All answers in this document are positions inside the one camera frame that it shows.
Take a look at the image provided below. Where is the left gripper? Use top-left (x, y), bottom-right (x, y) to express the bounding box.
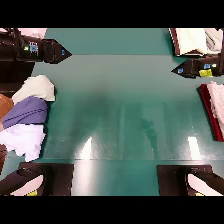
top-left (42, 38), bottom-right (65, 65)

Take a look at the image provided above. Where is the purple garment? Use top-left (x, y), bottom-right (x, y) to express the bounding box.
top-left (1, 95), bottom-right (49, 130)

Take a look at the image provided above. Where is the grey garment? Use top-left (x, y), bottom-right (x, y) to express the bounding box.
top-left (203, 28), bottom-right (224, 53)

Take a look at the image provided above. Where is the pale pink garment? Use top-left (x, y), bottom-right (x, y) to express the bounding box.
top-left (17, 28), bottom-right (48, 41)

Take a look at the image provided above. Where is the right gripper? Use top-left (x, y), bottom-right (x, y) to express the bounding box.
top-left (178, 58), bottom-right (202, 80)

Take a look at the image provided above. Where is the red garment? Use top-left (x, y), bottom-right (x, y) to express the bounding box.
top-left (199, 83), bottom-right (224, 143)

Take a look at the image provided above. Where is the pale green T-shirt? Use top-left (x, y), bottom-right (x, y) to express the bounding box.
top-left (11, 74), bottom-right (57, 105)

